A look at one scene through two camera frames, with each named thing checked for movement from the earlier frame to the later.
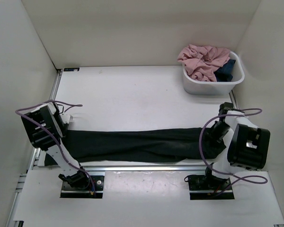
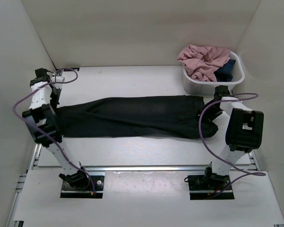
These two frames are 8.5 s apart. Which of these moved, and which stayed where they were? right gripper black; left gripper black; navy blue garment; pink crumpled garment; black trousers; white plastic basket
Moved: left gripper black; black trousers; right gripper black
Stayed: white plastic basket; navy blue garment; pink crumpled garment
